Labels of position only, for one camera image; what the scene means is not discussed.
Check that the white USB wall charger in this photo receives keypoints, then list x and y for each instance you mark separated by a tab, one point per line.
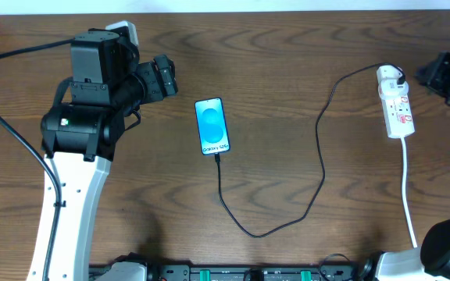
390	81

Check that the blue Galaxy smartphone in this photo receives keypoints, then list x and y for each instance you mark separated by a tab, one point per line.
212	126

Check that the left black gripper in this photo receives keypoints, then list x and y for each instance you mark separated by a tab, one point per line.
164	74

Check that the white power strip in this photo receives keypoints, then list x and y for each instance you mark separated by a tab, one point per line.
398	116

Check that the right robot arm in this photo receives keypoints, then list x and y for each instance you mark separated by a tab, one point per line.
431	259

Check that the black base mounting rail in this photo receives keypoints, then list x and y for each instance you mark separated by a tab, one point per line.
331	271

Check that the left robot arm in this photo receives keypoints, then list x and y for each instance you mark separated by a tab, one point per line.
79	135

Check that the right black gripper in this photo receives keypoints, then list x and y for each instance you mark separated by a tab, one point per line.
431	74

